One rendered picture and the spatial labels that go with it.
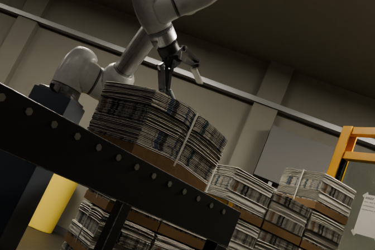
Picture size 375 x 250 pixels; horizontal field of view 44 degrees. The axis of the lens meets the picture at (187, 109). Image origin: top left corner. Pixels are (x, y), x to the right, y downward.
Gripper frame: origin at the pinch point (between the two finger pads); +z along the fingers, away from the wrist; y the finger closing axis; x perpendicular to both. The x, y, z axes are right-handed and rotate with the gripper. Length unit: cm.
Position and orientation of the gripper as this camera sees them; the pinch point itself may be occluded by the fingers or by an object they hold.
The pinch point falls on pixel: (187, 91)
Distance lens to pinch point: 166.6
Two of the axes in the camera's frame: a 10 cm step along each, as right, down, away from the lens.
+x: 6.7, 1.3, -7.3
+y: -6.5, 5.8, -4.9
